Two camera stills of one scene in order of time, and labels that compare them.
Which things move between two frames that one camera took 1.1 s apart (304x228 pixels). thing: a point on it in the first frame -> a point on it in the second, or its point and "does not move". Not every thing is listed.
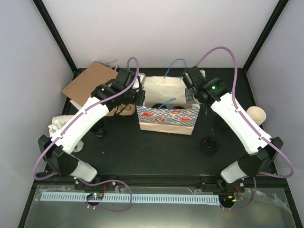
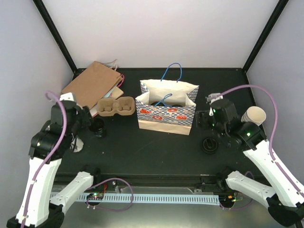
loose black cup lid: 209,145 does not move
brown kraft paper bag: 80,87 does not move
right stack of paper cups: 257,114 does not move
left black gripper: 139,101 -> 86,118
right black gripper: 189,99 -> 201,118
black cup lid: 98,128 does not move
